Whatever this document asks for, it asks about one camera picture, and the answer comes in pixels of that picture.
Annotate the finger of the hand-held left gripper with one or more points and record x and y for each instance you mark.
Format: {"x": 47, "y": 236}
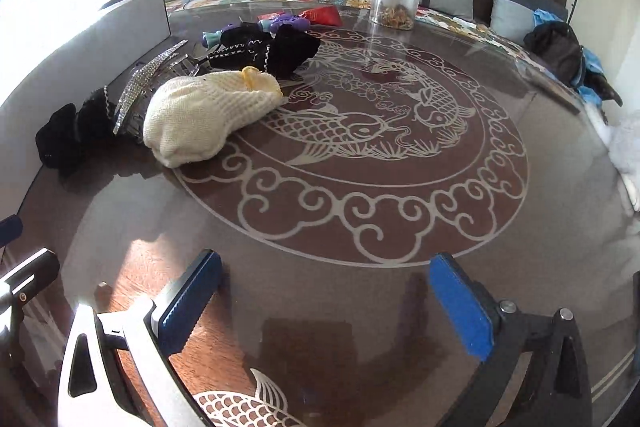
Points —
{"x": 30, "y": 272}
{"x": 10, "y": 232}

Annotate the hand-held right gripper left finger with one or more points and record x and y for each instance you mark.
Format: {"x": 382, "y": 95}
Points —
{"x": 192, "y": 302}

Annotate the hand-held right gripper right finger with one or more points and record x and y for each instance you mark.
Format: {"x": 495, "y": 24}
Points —
{"x": 462, "y": 307}

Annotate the purple toy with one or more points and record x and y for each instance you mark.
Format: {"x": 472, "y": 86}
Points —
{"x": 292, "y": 21}

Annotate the brown patterned glass desktop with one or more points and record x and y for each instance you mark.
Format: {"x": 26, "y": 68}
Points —
{"x": 550, "y": 207}

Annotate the black fuzzy scrunchie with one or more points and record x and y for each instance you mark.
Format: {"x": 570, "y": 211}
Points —
{"x": 60, "y": 137}

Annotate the black white-trimmed hair band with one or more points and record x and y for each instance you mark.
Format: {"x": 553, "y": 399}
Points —
{"x": 97, "y": 109}
{"x": 240, "y": 54}

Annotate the cream knit hat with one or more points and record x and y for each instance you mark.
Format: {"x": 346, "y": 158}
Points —
{"x": 200, "y": 117}

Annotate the white panel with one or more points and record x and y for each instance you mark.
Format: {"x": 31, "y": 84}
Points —
{"x": 75, "y": 57}

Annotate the white fluffy blanket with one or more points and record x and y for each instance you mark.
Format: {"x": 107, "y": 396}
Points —
{"x": 625, "y": 147}

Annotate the clear plastic hair clip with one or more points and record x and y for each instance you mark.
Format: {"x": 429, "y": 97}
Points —
{"x": 192, "y": 63}

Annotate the purple teal hair clip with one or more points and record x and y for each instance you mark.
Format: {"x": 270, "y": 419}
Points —
{"x": 211, "y": 39}

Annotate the black velvet scrunchie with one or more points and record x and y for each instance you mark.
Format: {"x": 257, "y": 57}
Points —
{"x": 292, "y": 49}

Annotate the blue cloth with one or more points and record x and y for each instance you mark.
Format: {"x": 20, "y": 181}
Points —
{"x": 590, "y": 67}

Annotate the dark clothes pile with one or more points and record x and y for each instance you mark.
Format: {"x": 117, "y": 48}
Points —
{"x": 555, "y": 44}

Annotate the flat red packet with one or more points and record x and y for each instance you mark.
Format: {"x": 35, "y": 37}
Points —
{"x": 268, "y": 16}

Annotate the red pyramid packet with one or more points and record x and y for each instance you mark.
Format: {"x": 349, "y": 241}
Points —
{"x": 322, "y": 16}

